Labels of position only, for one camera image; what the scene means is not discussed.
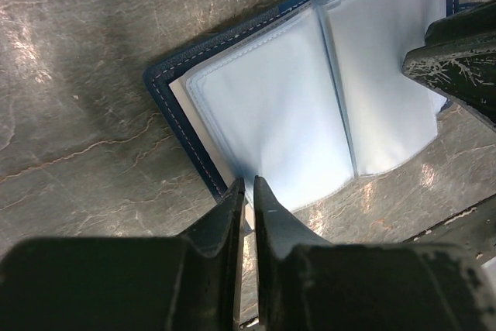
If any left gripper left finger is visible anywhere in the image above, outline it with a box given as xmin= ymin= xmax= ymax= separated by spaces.
xmin=1 ymin=179 xmax=245 ymax=330

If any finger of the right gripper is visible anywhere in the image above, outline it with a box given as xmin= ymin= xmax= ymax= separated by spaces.
xmin=402 ymin=0 xmax=495 ymax=130

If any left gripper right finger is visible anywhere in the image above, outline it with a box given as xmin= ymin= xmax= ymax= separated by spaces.
xmin=253 ymin=177 xmax=495 ymax=330

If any blue card holder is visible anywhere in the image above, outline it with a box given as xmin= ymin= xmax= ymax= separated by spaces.
xmin=143 ymin=0 xmax=459 ymax=211

